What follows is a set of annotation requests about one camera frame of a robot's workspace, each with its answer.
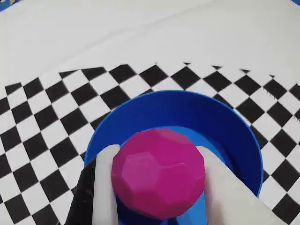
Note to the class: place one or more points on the black white checkerboard mat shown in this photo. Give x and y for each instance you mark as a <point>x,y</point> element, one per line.
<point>70,35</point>

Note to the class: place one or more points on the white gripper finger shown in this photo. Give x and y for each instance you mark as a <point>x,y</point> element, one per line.
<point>229,201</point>

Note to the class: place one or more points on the pink faceted ball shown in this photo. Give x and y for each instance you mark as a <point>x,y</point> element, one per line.
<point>159,173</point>

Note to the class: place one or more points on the blue round box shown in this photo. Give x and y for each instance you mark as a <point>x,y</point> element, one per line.
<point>187,110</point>

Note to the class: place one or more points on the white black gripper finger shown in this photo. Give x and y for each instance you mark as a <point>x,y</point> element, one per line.
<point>103,187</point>

